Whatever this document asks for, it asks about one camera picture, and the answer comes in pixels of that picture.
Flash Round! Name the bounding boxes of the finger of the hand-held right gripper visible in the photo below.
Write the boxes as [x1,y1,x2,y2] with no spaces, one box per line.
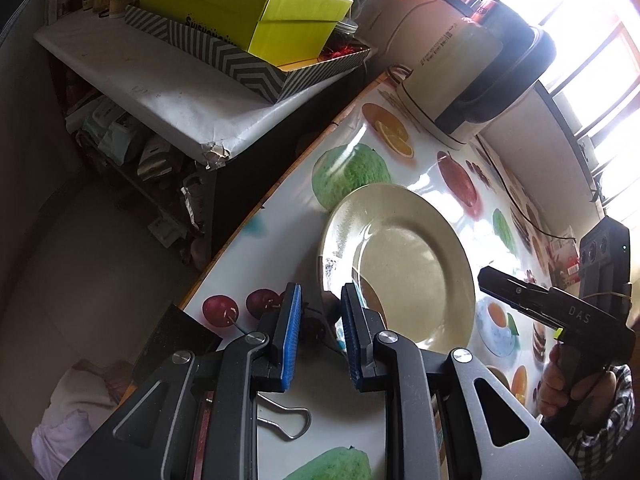
[477,266,552,322]

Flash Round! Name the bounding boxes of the cream plate with brown print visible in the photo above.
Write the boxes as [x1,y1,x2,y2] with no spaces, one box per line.
[320,183,477,354]

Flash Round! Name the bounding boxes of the dark shelf unit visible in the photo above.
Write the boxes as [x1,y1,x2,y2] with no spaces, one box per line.
[207,62,373,258]

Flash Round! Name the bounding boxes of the grey zigzag striped box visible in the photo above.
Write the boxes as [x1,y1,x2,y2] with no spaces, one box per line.
[124,5,372,105]

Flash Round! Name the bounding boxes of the pink cloth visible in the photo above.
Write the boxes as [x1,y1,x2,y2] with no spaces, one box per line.
[32,360,132,476]

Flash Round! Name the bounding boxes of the red box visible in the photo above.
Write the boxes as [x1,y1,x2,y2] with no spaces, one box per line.
[550,237,583,286]

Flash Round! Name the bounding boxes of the white shelf board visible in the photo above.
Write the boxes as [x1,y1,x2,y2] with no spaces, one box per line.
[34,10,321,171]

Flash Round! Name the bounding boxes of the metal binder clip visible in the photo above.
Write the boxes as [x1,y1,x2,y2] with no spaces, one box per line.
[257,392,312,442]

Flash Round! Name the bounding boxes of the lime green box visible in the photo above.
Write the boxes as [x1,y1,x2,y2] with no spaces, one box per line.
[139,0,355,67]

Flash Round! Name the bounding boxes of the person's right hand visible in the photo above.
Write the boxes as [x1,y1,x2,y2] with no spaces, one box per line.
[539,345,621,433]

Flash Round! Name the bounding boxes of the window bars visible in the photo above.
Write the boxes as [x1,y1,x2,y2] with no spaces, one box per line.
[470,0,640,201]

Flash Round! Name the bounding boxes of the person's right forearm plaid sleeve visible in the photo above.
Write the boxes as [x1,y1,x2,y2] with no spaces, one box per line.
[557,362,640,480]

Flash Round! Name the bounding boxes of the black cable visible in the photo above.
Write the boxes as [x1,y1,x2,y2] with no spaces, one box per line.
[480,145,568,241]

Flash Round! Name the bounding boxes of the food print tablecloth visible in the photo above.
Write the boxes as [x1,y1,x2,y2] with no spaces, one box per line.
[117,72,601,480]

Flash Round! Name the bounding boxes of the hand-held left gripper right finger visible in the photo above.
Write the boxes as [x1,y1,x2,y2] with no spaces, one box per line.
[340,282,583,480]

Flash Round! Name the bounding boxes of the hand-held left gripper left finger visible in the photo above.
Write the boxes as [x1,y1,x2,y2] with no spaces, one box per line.
[57,282,306,480]

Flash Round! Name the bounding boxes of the white electric kettle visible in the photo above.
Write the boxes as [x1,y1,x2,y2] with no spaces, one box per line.
[387,0,557,151]

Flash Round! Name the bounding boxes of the pile of bags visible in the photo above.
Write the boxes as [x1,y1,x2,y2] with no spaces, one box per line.
[65,95,211,261]

